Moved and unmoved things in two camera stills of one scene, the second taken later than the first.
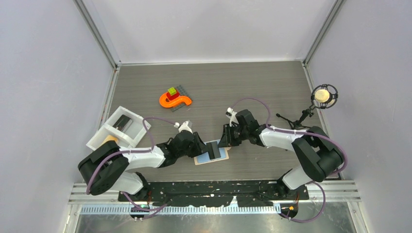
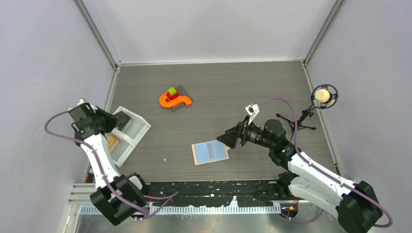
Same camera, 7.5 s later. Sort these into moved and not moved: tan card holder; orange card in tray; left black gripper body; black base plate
Moved: left black gripper body
Not moved: black base plate; tan card holder; orange card in tray
